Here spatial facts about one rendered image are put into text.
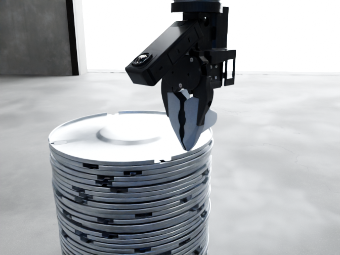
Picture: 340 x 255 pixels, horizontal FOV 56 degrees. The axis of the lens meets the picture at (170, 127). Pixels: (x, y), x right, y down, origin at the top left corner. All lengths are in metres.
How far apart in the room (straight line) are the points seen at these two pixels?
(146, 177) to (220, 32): 0.23
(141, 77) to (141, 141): 0.17
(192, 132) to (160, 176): 0.08
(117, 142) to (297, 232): 0.61
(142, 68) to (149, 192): 0.19
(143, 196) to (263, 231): 0.53
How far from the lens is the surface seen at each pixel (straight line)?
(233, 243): 0.90
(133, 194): 0.48
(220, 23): 0.48
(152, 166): 0.46
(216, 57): 0.45
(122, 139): 0.54
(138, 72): 0.39
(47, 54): 4.06
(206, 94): 0.43
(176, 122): 0.48
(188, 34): 0.42
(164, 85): 0.49
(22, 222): 1.05
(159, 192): 0.48
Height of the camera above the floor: 0.53
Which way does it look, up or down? 17 degrees down
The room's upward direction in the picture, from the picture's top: straight up
